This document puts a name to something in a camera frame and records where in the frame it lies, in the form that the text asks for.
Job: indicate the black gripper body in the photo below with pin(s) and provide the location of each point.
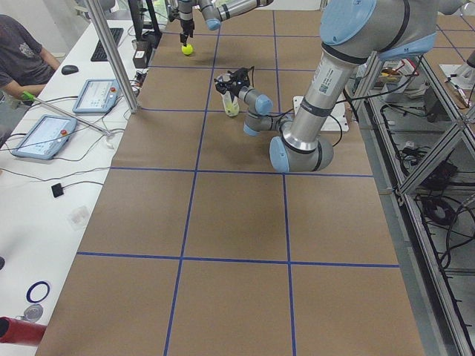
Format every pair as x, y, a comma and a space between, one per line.
185, 25
233, 88

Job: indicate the Wilson tennis ball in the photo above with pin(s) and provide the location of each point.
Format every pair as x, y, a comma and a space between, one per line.
187, 49

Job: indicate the clear tennis ball tube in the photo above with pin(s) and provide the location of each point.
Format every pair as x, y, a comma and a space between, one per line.
228, 97

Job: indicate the Roland Garros tennis ball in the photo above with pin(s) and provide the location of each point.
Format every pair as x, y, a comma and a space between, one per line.
232, 109

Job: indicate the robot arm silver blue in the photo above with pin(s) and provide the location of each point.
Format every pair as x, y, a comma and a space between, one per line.
213, 15
350, 31

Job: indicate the black monitor stand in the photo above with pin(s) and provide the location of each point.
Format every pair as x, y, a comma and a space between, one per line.
140, 13

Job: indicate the black box white label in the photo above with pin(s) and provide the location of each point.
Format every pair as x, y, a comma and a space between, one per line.
142, 54

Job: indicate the far blue teach pendant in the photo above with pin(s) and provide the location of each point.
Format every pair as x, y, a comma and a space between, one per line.
97, 96

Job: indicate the blue teach pendant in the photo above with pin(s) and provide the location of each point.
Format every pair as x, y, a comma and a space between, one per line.
97, 96
46, 138

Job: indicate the black computer mouse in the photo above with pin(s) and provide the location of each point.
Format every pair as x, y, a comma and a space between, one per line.
69, 69

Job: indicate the diagonal aluminium brace rod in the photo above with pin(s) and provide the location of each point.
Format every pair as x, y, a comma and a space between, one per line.
30, 97

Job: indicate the brown paper table mat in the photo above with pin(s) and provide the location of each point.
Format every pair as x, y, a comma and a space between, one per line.
197, 247

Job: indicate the seated person grey shirt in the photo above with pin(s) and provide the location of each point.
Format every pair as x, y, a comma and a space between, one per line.
26, 66

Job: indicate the near blue teach pendant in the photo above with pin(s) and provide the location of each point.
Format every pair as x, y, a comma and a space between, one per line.
46, 138

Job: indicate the small black square puck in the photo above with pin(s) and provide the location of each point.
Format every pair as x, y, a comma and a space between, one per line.
57, 190

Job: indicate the blue tape roll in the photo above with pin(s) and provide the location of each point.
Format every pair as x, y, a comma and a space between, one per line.
38, 292

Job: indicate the silver metal lid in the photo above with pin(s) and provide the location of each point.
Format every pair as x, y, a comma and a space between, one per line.
33, 313

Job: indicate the red cylinder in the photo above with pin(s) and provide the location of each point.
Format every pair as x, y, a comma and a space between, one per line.
19, 332

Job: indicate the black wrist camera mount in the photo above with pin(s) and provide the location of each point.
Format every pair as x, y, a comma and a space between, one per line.
246, 75
173, 10

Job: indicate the aluminium frame post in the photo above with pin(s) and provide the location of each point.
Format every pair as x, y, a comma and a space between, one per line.
103, 31

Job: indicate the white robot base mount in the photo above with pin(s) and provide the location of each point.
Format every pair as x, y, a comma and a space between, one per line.
336, 122

